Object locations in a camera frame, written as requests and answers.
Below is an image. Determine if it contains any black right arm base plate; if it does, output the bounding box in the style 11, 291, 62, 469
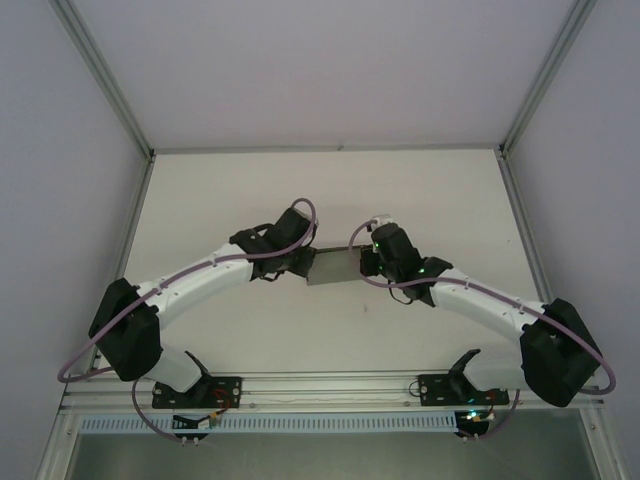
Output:
418, 372, 510, 407

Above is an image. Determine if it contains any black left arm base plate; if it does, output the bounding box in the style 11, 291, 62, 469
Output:
152, 374, 244, 410

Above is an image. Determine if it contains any white slotted cable duct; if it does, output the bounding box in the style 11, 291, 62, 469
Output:
79, 412, 459, 434

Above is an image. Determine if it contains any aluminium table rear rail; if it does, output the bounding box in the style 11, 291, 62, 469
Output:
151, 143, 504, 154

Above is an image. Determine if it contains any aluminium table side rail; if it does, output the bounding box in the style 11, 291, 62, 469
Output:
498, 149, 575, 372
85, 154, 157, 375

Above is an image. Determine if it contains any aluminium frame post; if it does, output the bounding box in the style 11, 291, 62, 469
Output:
498, 0, 600, 154
52, 0, 155, 157

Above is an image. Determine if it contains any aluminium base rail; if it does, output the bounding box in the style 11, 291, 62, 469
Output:
60, 368, 610, 415

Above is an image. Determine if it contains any black cable connector bracket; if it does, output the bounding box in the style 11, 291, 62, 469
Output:
171, 412, 222, 446
454, 409, 496, 442

